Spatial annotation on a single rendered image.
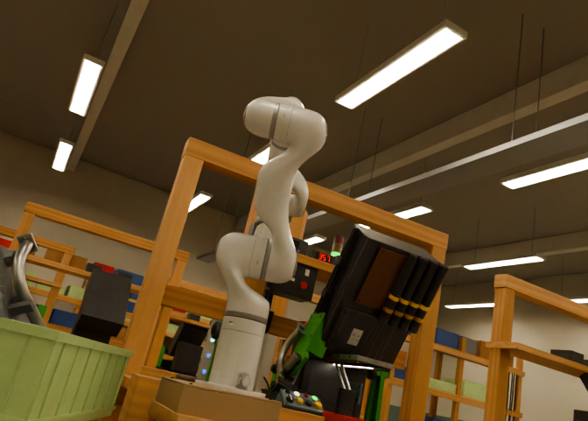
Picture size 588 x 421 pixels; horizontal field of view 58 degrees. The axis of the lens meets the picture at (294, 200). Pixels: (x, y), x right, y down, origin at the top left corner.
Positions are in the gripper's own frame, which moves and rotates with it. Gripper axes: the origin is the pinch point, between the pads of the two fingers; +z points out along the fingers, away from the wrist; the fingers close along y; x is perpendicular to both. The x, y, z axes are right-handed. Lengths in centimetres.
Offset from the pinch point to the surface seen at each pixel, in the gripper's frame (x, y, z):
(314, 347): 40, -29, 17
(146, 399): -22, -5, 46
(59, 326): -50, -718, 15
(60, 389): -48, 53, 44
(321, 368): 53, -45, 23
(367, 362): 54, -11, 19
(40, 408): -50, 60, 47
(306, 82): 128, -393, -331
